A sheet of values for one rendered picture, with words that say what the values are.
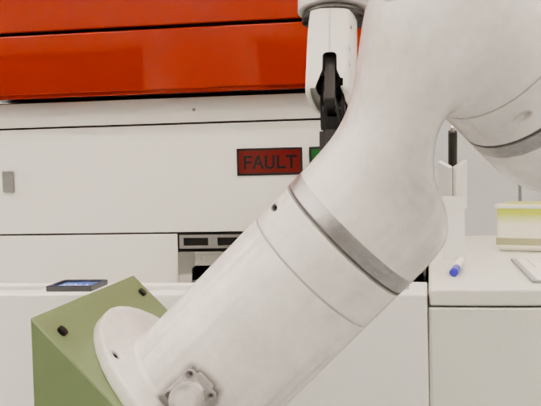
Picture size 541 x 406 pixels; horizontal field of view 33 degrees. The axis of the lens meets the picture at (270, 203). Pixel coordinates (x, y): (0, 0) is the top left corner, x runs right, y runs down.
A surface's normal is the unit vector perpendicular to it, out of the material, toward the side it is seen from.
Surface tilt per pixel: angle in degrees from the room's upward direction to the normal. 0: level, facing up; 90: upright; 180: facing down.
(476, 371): 90
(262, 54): 90
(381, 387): 90
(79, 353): 46
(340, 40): 72
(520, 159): 142
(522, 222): 90
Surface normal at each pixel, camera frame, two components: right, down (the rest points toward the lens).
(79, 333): 0.69, -0.71
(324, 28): -0.09, -0.24
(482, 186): -0.17, 0.06
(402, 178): -0.35, 0.36
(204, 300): -0.62, -0.46
